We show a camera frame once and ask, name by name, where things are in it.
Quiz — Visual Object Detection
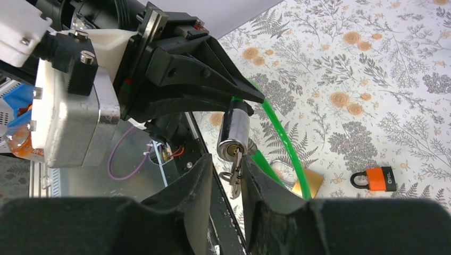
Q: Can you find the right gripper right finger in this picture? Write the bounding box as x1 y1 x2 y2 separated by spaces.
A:
241 156 450 254

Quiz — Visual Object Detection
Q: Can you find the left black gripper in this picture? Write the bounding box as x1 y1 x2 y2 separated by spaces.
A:
113 2 265 123

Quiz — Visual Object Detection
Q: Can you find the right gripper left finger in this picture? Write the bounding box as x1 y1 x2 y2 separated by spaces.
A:
1 154 213 254

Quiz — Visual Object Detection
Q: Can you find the green cable lock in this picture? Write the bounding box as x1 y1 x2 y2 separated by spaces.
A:
216 80 313 201

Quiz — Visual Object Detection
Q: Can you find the brass padlock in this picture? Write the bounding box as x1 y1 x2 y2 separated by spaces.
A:
270 160 325 200

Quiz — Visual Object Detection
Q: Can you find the orange black padlock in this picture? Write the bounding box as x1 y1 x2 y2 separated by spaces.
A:
350 166 397 192

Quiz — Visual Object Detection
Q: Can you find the blue white basket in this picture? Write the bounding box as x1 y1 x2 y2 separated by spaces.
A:
1 80 34 128

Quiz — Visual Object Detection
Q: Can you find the floral table mat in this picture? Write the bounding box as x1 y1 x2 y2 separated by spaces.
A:
191 0 451 255

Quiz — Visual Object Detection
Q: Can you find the orange drink bottle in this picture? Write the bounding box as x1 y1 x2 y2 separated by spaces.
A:
4 124 44 163

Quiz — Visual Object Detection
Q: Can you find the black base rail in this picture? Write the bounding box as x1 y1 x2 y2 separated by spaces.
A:
165 112 247 255

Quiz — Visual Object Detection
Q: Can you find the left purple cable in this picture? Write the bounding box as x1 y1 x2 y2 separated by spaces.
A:
107 125 156 182

